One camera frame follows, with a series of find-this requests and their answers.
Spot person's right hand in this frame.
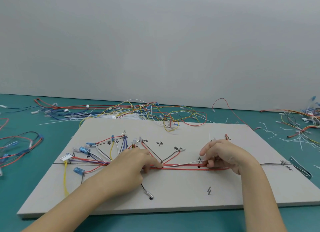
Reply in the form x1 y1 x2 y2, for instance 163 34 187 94
200 139 256 175

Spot person's left forearm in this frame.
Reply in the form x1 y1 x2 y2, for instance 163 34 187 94
22 164 118 232

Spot orange and yellow wire bundle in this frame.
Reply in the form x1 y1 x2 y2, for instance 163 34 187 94
260 97 320 145

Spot long red wire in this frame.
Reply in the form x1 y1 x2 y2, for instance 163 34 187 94
212 98 261 131

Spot multicoloured wire harness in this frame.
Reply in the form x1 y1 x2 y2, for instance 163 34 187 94
59 133 287 199

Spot red and black wire bundle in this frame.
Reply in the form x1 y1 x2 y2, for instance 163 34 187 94
0 118 44 165

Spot scattered white cable ties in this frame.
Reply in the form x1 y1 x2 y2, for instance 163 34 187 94
258 121 320 153

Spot tangled pile of coloured wires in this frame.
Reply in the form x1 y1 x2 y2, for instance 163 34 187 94
31 98 208 132

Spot metal tweezers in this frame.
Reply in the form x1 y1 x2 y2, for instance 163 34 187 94
289 156 313 179

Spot grey harness assembly board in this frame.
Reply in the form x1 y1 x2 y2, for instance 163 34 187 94
17 119 320 219

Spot person's right forearm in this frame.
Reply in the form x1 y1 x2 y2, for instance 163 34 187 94
239 159 288 232

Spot person's left hand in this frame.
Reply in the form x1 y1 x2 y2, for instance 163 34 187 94
107 148 164 192

